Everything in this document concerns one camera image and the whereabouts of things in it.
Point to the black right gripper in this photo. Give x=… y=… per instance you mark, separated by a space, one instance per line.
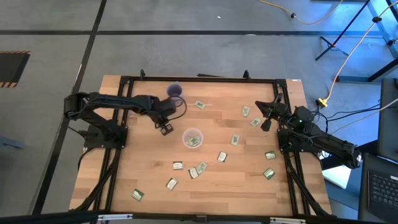
x=283 y=112

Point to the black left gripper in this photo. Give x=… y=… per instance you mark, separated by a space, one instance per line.
x=164 y=118

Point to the green white sweetener packet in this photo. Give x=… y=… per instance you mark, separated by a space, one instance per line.
x=171 y=183
x=178 y=165
x=270 y=155
x=222 y=156
x=256 y=122
x=269 y=173
x=196 y=139
x=193 y=172
x=245 y=111
x=235 y=140
x=137 y=195
x=201 y=167
x=199 y=104
x=190 y=142

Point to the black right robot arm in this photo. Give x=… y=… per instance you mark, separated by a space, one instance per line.
x=335 y=146

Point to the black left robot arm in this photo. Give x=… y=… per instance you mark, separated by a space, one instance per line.
x=124 y=101

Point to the clear plastic bowl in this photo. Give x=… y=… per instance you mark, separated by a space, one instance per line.
x=185 y=134

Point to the lavender ceramic mug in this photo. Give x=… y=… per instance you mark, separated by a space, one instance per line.
x=174 y=88

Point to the black laptop keyboard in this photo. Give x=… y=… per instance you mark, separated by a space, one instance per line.
x=384 y=193

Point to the hazard striped floor hatch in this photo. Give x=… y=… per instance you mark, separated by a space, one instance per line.
x=12 y=67

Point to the black frame clamp knob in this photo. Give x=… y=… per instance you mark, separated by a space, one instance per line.
x=142 y=74
x=246 y=74

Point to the black aluminium table frame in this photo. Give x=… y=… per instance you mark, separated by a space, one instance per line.
x=217 y=79

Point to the silver rig bracket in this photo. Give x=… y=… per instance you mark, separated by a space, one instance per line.
x=287 y=220
x=115 y=216

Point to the black stand frame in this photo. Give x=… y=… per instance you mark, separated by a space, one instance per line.
x=383 y=71

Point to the black camera rig bar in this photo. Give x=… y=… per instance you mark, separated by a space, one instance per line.
x=62 y=217

